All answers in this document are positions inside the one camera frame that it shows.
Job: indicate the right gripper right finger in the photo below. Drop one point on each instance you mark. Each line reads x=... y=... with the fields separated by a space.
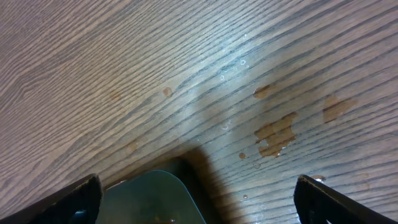
x=317 y=203

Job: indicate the black water tray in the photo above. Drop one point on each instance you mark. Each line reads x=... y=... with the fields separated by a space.
x=155 y=197

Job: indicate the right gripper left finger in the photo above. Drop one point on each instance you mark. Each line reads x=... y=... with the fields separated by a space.
x=78 y=202

